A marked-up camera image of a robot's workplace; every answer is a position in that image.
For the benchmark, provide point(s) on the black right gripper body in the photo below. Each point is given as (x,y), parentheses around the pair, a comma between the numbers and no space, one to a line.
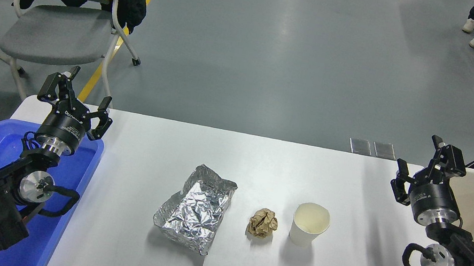
(433,200)

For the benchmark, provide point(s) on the crumpled tan paper ball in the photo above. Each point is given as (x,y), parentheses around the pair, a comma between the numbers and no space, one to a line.
(262,222)

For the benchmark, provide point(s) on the metal floor plate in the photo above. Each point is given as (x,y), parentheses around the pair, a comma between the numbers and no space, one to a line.
(360,146)
(384,150)

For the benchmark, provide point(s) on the crumpled silver foil tray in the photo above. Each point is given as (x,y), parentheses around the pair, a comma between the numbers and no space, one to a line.
(196,212)

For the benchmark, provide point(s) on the white paper cup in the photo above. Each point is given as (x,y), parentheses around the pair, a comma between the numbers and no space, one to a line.
(306,233)

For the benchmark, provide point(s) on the blue plastic tray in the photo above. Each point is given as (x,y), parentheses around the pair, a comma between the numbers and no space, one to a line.
(2,143)

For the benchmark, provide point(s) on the grey seat office chair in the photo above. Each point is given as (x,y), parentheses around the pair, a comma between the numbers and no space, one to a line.
(57,33)

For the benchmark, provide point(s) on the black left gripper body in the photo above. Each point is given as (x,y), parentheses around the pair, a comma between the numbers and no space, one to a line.
(62,129)

